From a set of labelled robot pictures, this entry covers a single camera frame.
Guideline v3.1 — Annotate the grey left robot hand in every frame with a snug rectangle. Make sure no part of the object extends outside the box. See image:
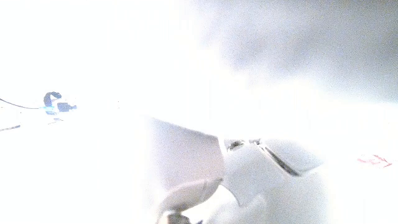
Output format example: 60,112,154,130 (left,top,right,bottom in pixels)
149,118,343,224

